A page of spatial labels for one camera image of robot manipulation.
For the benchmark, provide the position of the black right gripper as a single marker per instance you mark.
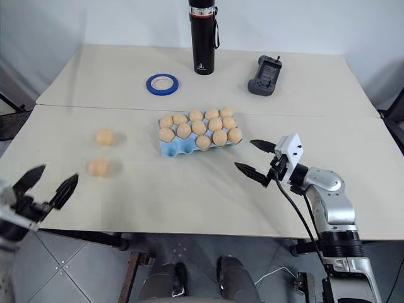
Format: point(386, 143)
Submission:
point(277, 168)

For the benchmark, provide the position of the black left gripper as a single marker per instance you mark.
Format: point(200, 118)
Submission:
point(30, 210)

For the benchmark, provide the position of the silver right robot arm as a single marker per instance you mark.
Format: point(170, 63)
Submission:
point(337, 208)

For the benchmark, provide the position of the tan egg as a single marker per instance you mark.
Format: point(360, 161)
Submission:
point(215, 124)
point(203, 141)
point(199, 127)
point(235, 135)
point(180, 119)
point(166, 121)
point(104, 137)
point(226, 112)
point(211, 113)
point(98, 168)
point(195, 115)
point(220, 138)
point(166, 134)
point(183, 130)
point(229, 122)

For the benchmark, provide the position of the blue egg carton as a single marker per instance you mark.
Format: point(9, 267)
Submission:
point(176, 151)

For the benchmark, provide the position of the black stand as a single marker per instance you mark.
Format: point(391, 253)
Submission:
point(393, 123)
point(11, 123)

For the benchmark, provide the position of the grey handheld controller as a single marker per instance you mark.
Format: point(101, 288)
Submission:
point(263, 77)

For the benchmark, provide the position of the dark rounded shape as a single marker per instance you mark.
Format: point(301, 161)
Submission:
point(235, 277)
point(167, 281)

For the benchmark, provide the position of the rusty metal stand leg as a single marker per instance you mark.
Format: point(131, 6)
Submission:
point(132, 274)
point(306, 287)

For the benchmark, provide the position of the black thermos bottle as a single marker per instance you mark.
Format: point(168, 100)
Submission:
point(203, 44)

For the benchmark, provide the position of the blue tape roll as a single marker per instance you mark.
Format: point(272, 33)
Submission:
point(151, 89)

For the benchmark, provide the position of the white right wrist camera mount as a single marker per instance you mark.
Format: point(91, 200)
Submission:
point(292, 148)

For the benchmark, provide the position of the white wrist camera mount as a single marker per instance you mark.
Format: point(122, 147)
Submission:
point(4, 195)
point(292, 148)

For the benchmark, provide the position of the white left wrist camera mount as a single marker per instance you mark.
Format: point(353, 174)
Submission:
point(4, 195)

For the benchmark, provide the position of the black table frame bar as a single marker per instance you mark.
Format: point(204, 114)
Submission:
point(94, 238)
point(303, 247)

